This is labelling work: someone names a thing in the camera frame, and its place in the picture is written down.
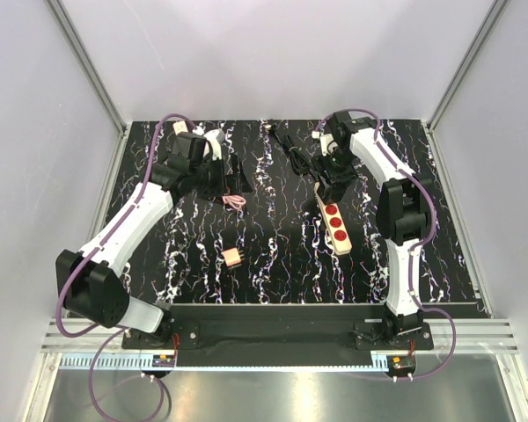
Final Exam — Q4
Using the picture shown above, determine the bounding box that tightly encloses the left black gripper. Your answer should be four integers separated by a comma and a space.
190, 152, 252, 198

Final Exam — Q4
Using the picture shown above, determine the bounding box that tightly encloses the white pink power strip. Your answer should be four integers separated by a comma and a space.
172, 120, 189, 135

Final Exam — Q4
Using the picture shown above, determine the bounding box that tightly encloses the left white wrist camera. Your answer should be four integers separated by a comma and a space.
194, 128, 225, 161

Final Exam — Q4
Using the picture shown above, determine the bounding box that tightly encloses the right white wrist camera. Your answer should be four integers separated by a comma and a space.
312, 131, 337, 156

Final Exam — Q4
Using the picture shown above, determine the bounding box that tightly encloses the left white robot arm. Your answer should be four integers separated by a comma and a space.
55, 129, 251, 348

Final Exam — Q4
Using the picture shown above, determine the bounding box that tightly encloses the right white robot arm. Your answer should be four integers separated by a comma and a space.
312, 109, 436, 349

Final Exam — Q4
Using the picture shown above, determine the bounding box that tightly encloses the grey cable duct rail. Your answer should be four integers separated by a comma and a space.
60, 352, 389, 374

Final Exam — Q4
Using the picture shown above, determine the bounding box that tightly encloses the black bundled cable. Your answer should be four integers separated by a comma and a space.
263, 121, 319, 181

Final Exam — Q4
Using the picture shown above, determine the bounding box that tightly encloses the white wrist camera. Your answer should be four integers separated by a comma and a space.
194, 128, 225, 161
312, 131, 337, 156

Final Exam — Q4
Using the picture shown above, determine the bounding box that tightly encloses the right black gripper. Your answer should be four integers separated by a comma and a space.
311, 149, 358, 197

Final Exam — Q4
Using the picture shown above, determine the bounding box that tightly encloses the pink cable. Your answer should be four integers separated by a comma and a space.
222, 193, 248, 212

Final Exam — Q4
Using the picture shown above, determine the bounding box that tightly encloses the pink cube plug adapter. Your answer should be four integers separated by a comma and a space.
222, 248, 244, 268

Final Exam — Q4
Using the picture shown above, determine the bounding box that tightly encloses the beige red power strip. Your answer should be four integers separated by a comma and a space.
314, 182, 352, 256

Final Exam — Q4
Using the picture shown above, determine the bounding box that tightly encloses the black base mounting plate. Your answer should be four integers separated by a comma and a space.
122, 302, 436, 353

